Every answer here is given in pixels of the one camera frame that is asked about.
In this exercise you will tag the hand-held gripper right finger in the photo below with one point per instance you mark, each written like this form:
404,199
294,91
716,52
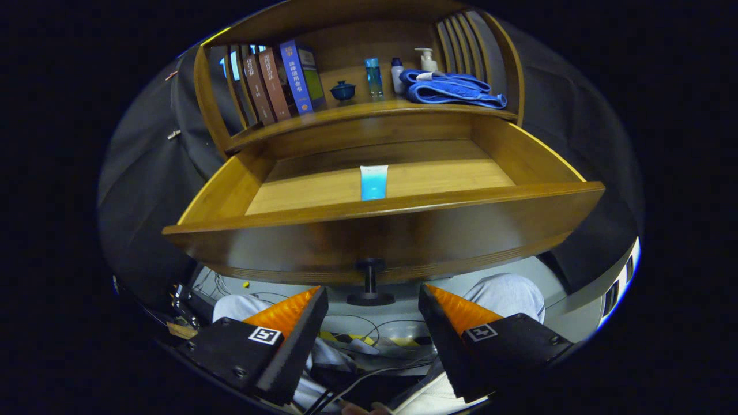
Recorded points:
447,346

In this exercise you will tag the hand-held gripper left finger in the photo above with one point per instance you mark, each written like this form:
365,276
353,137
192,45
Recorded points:
300,346

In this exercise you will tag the wooden drawer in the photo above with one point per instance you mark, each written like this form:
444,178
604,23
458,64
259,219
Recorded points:
403,242

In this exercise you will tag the blue squeeze tube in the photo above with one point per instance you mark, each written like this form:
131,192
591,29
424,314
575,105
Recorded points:
373,184

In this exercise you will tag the wooden countertop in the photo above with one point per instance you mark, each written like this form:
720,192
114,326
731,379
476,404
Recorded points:
380,102

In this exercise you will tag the wooden cabinet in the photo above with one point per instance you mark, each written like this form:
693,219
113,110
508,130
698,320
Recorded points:
357,34

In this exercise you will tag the metal clip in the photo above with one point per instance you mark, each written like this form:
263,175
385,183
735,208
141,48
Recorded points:
173,134

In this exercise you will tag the blue towel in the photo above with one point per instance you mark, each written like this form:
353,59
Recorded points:
450,89

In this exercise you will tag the blue lidded teacup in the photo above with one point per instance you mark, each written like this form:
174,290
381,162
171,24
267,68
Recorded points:
342,91

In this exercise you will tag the brown book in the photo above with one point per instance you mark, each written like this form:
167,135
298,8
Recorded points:
274,83
256,86

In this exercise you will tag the blue book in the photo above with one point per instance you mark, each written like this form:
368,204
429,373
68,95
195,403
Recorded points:
294,78

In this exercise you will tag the white bottle with blue cap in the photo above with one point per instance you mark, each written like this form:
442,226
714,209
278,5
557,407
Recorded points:
397,78

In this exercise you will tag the blue clear bottle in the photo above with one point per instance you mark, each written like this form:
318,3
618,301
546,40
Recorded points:
373,78

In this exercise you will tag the white pump bottle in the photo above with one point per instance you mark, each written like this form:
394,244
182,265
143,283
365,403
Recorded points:
426,60

